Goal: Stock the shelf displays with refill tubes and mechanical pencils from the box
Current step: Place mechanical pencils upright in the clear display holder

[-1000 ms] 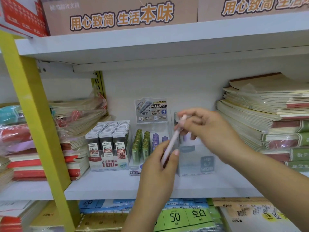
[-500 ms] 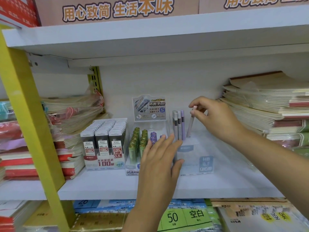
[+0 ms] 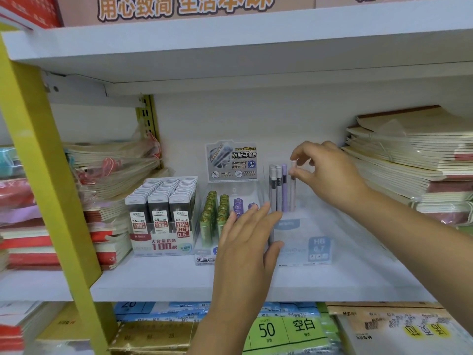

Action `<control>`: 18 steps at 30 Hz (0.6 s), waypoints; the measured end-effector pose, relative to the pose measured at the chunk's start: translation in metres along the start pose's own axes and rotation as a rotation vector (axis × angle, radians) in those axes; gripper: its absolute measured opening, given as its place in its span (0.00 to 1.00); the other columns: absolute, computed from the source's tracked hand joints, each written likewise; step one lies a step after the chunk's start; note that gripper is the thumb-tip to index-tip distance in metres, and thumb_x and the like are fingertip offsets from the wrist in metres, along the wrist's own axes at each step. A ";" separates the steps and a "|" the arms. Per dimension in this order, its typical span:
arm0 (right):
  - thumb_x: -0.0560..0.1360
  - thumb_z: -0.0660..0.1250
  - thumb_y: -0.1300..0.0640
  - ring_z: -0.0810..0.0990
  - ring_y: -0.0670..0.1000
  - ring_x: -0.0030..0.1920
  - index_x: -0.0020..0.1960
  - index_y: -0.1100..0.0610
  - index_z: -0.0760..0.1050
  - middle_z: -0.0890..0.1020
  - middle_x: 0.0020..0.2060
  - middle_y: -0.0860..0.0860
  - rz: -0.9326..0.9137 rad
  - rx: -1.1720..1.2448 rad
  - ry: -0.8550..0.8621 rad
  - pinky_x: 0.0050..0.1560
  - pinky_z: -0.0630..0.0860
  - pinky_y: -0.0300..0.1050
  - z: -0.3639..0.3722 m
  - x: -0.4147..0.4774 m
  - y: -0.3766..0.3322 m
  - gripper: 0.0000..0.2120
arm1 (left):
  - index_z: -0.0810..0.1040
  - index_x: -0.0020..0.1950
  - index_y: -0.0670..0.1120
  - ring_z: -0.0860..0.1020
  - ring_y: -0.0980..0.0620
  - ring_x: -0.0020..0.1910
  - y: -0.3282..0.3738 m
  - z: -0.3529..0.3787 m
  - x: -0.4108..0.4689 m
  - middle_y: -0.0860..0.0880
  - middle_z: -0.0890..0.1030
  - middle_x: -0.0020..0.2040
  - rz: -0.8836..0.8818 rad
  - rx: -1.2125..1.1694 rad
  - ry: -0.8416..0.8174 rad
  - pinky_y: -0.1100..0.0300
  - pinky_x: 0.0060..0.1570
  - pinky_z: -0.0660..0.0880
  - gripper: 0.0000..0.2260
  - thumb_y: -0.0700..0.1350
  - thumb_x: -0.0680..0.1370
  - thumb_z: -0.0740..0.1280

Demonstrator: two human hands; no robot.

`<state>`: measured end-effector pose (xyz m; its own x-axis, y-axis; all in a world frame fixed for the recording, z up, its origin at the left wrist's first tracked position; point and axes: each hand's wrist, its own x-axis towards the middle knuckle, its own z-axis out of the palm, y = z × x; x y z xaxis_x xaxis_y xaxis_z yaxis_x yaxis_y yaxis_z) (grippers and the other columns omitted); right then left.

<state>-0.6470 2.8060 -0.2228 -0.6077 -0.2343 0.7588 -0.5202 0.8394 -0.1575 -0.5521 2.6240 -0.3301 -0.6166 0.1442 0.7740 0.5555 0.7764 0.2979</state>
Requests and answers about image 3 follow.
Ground person's right hand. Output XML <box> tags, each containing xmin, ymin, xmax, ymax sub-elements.
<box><xmin>290</xmin><ymin>140</ymin><xmax>370</xmax><ymax>211</ymax></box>

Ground person's left hand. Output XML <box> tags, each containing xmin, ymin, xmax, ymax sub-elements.
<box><xmin>210</xmin><ymin>202</ymin><xmax>285</xmax><ymax>331</ymax></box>

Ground rows of lead tubes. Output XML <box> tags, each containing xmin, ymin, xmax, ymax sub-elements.
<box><xmin>199</xmin><ymin>190</ymin><xmax>259</xmax><ymax>247</ymax></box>

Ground rows of lead cases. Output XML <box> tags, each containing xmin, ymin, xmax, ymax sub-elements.
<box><xmin>125</xmin><ymin>176</ymin><xmax>199</xmax><ymax>235</ymax></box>

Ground person's right forearm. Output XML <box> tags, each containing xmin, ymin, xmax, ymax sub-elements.
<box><xmin>353</xmin><ymin>184</ymin><xmax>473</xmax><ymax>348</ymax></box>

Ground person's left forearm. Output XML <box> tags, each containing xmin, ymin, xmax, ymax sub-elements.
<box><xmin>188</xmin><ymin>314</ymin><xmax>267</xmax><ymax>355</ymax></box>

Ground clear box with blue label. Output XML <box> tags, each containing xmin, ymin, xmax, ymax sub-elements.
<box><xmin>266</xmin><ymin>170</ymin><xmax>333</xmax><ymax>267</ymax></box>

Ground clear display of green purple tubes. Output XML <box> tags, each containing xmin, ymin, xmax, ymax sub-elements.
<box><xmin>194</xmin><ymin>140</ymin><xmax>272</xmax><ymax>267</ymax></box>

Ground beige notebook stack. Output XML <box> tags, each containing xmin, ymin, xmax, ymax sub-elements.
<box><xmin>339</xmin><ymin>104</ymin><xmax>473</xmax><ymax>228</ymax></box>
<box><xmin>327</xmin><ymin>301</ymin><xmax>473</xmax><ymax>355</ymax></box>

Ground stack of blue paper packs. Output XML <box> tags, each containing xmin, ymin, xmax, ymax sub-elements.
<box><xmin>113</xmin><ymin>301</ymin><xmax>322</xmax><ymax>324</ymax></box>

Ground stack of gold paper packs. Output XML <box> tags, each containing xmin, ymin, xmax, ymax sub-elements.
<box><xmin>109</xmin><ymin>319</ymin><xmax>200</xmax><ymax>355</ymax></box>

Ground crumpled plastic-wrapped notebook pack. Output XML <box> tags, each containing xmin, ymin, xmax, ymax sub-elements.
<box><xmin>63</xmin><ymin>131</ymin><xmax>163</xmax><ymax>204</ymax></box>

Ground orange pink sign board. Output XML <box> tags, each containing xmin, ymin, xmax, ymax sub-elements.
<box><xmin>314</xmin><ymin>0</ymin><xmax>473</xmax><ymax>10</ymax></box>
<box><xmin>55</xmin><ymin>0</ymin><xmax>317</xmax><ymax>28</ymax></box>

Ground yellow notebook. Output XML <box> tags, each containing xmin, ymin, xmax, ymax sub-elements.
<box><xmin>36</xmin><ymin>303</ymin><xmax>93</xmax><ymax>355</ymax></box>

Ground red-spine notebook stack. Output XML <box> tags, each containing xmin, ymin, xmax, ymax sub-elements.
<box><xmin>0</xmin><ymin>203</ymin><xmax>133</xmax><ymax>271</ymax></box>

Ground pink paper sheet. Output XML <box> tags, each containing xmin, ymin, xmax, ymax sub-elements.
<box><xmin>0</xmin><ymin>207</ymin><xmax>41</xmax><ymax>226</ymax></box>

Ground wrapped red-band notebook pack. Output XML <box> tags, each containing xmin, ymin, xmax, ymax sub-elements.
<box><xmin>0</xmin><ymin>177</ymin><xmax>37</xmax><ymax>215</ymax></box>

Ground red white receipt book bundle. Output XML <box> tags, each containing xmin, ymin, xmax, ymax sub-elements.
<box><xmin>0</xmin><ymin>301</ymin><xmax>66</xmax><ymax>355</ymax></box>

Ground wrapped teal-band notebook pack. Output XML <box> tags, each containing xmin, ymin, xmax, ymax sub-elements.
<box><xmin>0</xmin><ymin>145</ymin><xmax>23</xmax><ymax>178</ymax></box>

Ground red white striped pack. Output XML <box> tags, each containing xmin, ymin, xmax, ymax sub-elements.
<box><xmin>0</xmin><ymin>0</ymin><xmax>64</xmax><ymax>32</ymax></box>

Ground yellow slotted bracket rail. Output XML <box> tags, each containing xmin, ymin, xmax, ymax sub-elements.
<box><xmin>135</xmin><ymin>94</ymin><xmax>162</xmax><ymax>144</ymax></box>

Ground yellow shelf post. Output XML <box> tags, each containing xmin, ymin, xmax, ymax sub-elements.
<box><xmin>0</xmin><ymin>25</ymin><xmax>119</xmax><ymax>355</ymax></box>

